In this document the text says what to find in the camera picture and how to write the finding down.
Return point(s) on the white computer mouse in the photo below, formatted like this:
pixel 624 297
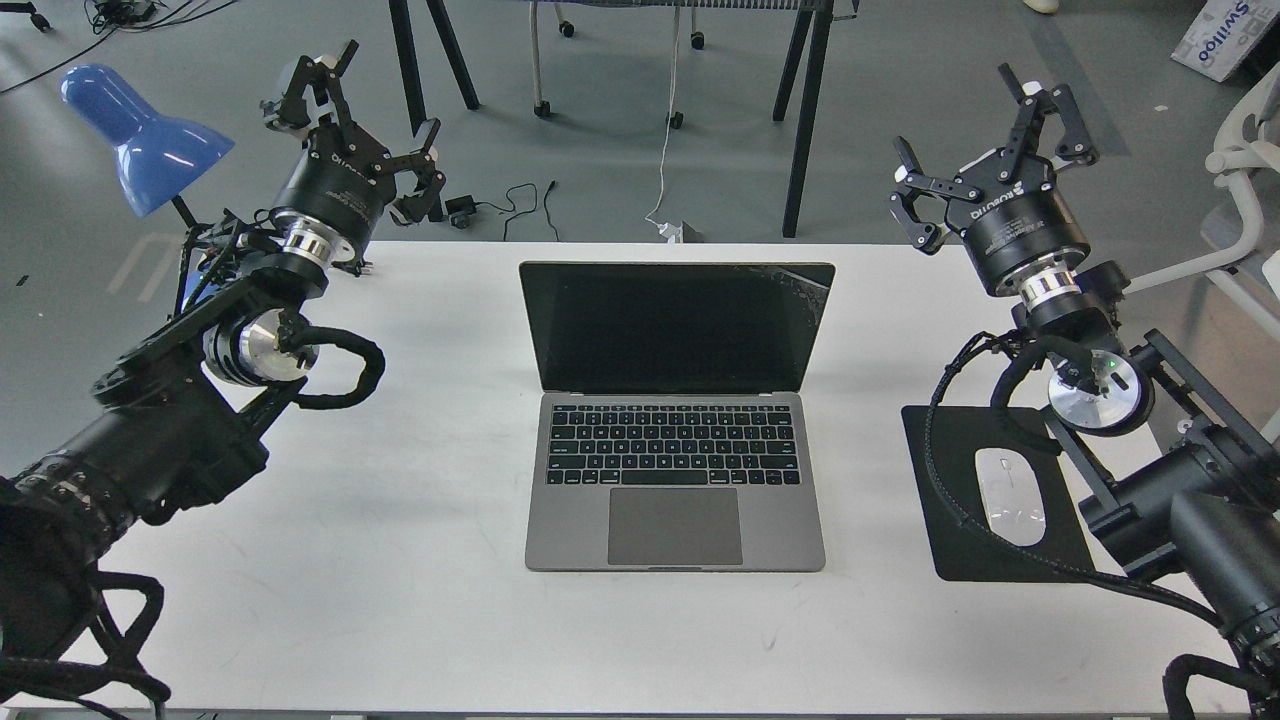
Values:
pixel 1010 496

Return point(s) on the white cardboard box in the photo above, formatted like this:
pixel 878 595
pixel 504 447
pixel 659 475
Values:
pixel 1222 35

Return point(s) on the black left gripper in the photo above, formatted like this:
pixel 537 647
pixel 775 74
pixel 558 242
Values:
pixel 335 182

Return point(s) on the white office chair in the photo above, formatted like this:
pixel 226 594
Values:
pixel 1241 233

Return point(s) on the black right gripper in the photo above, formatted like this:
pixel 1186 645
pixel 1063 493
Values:
pixel 1020 225

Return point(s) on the blue desk lamp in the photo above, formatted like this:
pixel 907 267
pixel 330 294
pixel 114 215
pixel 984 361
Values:
pixel 157 157

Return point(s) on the black mouse pad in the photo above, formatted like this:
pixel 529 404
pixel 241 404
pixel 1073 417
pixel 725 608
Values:
pixel 959 554

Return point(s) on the black power adapter with cable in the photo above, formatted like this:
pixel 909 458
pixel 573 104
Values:
pixel 459 211

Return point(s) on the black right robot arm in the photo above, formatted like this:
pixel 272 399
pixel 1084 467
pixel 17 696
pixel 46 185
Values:
pixel 1123 468

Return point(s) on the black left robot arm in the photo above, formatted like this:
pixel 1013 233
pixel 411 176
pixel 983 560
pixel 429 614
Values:
pixel 184 412

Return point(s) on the black table legs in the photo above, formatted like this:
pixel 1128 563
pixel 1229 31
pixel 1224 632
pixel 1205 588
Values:
pixel 805 61

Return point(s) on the grey laptop computer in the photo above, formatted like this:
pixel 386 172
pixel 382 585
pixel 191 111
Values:
pixel 672 434

